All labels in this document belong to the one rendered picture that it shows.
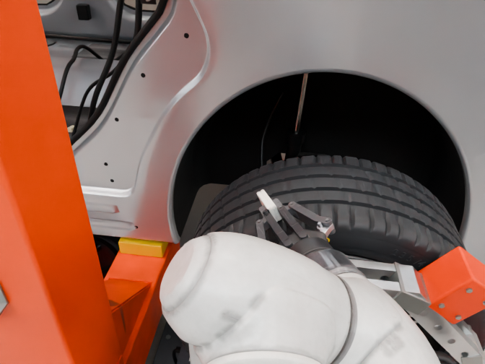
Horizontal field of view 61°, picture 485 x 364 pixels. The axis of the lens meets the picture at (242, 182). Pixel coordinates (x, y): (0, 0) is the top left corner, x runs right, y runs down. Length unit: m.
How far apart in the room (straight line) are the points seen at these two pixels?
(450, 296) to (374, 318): 0.32
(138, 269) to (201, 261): 0.99
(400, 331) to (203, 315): 0.20
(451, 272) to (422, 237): 0.07
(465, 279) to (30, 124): 0.66
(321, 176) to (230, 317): 0.54
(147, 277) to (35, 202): 0.71
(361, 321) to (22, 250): 0.45
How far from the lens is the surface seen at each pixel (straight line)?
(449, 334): 0.82
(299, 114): 1.28
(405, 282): 0.74
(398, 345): 0.44
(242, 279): 0.33
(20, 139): 0.59
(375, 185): 0.84
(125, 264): 1.35
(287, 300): 0.35
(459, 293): 0.74
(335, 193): 0.78
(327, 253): 0.55
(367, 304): 0.44
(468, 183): 1.16
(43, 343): 0.82
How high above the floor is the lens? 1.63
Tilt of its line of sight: 35 degrees down
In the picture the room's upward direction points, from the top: 2 degrees clockwise
